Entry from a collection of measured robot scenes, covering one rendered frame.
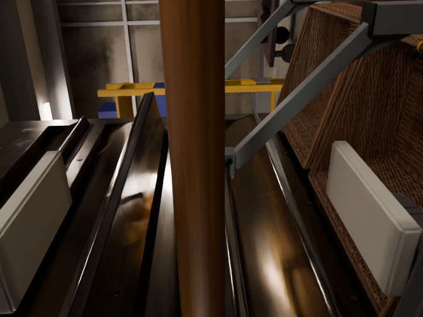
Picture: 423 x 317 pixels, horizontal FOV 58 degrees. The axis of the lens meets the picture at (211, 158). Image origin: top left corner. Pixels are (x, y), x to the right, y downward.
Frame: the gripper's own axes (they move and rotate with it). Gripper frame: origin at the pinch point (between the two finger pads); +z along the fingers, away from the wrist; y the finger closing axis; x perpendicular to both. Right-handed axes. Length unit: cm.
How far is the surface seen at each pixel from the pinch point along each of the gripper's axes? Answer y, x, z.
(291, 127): 37, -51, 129
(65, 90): -216, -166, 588
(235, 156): 5.5, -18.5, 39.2
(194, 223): -0.4, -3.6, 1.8
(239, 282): 3.4, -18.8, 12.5
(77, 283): -23, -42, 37
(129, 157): -21, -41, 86
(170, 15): -0.9, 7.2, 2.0
